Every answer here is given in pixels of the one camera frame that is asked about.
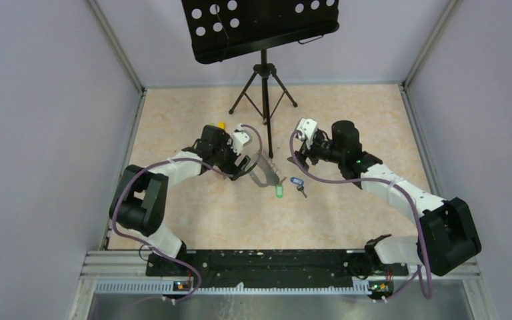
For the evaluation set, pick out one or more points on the black music stand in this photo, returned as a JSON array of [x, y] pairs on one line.
[[222, 30]]

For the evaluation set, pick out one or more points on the blue key tag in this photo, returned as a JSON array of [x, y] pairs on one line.
[[297, 181]]

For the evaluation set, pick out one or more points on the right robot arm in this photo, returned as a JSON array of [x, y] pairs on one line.
[[446, 233]]

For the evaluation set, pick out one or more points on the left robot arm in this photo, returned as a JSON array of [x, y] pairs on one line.
[[138, 207]]

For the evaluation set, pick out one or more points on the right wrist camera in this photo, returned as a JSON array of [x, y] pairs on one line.
[[306, 129]]

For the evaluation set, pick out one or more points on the green key tag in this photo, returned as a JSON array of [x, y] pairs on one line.
[[279, 191]]

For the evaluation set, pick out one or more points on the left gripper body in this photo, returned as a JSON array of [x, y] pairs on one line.
[[225, 156]]

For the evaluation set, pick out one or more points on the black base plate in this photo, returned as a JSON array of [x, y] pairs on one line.
[[275, 269]]

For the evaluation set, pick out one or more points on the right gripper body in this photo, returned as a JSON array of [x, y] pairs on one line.
[[320, 149]]

